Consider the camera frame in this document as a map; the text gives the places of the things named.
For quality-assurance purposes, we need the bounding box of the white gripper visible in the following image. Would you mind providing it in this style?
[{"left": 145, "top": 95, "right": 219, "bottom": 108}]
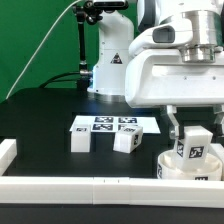
[{"left": 125, "top": 25, "right": 224, "bottom": 139}]

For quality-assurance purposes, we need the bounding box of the white round stool seat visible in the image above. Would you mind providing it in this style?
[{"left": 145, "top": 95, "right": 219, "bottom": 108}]
[{"left": 157, "top": 150, "right": 223, "bottom": 181}]

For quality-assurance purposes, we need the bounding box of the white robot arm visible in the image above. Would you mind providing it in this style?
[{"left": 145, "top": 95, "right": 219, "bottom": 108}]
[{"left": 88, "top": 0, "right": 224, "bottom": 139}]

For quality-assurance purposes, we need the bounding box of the white fiducial marker sheet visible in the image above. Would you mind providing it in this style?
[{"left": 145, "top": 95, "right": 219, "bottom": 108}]
[{"left": 70, "top": 115, "right": 160, "bottom": 134}]

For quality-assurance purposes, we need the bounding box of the black camera on mount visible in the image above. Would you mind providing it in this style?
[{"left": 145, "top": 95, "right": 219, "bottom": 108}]
[{"left": 93, "top": 0, "right": 128, "bottom": 10}]

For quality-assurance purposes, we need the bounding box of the white U-shaped boundary frame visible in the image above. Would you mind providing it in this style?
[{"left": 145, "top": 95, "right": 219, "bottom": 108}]
[{"left": 0, "top": 139, "right": 224, "bottom": 208}]

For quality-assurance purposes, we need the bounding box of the black cable at base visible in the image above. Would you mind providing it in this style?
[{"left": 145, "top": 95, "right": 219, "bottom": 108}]
[{"left": 38, "top": 71, "right": 83, "bottom": 90}]

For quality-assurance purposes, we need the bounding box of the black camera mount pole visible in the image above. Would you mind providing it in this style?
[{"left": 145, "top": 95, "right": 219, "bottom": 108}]
[{"left": 72, "top": 0, "right": 102, "bottom": 91}]

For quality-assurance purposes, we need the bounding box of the white cable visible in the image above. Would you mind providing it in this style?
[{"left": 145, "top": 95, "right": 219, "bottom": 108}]
[{"left": 4, "top": 0, "right": 84, "bottom": 101}]

